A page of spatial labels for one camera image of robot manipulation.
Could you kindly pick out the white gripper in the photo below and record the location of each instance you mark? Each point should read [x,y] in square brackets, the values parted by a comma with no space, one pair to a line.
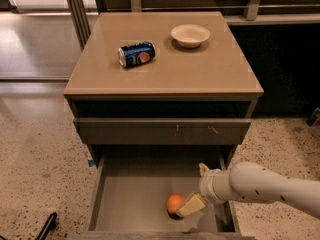
[207,186]

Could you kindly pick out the orange fruit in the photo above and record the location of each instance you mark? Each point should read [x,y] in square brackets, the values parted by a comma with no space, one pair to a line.
[173,203]

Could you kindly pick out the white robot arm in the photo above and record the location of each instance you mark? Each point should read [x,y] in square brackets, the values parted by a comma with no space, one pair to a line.
[249,182]

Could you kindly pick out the blue tape piece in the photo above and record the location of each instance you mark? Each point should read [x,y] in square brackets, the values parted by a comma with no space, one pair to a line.
[91,163]

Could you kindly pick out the blue pepsi can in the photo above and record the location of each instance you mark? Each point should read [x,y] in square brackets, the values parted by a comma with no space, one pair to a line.
[136,54]

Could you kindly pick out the white bowl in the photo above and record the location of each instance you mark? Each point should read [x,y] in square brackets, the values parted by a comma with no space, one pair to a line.
[190,35]

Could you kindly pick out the black object on floor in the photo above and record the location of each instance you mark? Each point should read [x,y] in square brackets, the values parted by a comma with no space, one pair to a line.
[48,226]

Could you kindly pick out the metal door frame post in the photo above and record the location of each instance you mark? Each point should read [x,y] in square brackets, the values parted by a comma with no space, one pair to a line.
[80,21]

